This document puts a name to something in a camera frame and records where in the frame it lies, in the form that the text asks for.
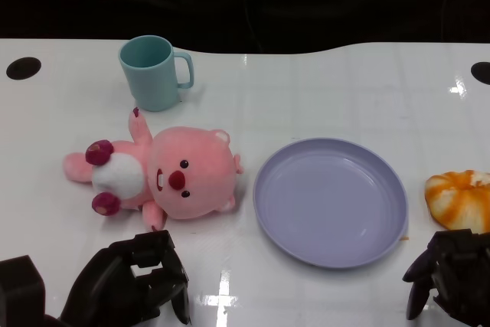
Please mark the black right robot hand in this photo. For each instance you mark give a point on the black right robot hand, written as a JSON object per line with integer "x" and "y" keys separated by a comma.
{"x": 455, "y": 265}

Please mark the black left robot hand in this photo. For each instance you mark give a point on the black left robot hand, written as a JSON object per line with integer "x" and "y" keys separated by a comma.
{"x": 111, "y": 281}

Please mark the pink plush beaver doll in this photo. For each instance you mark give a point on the pink plush beaver doll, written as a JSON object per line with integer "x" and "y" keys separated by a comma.
{"x": 191, "y": 174}

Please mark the purple plastic plate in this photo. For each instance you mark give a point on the purple plastic plate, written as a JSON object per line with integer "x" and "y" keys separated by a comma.
{"x": 329, "y": 204}

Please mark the orange white bread bun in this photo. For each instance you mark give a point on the orange white bread bun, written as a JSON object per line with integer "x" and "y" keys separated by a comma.
{"x": 459, "y": 200}

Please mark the black table grommet hole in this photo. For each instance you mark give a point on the black table grommet hole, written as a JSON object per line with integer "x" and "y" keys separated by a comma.
{"x": 482, "y": 73}
{"x": 23, "y": 68}

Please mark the teal plastic mug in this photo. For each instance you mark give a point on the teal plastic mug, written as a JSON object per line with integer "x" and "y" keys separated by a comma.
{"x": 153, "y": 82}

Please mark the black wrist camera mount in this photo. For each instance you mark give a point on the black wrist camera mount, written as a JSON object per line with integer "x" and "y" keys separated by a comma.
{"x": 19, "y": 288}

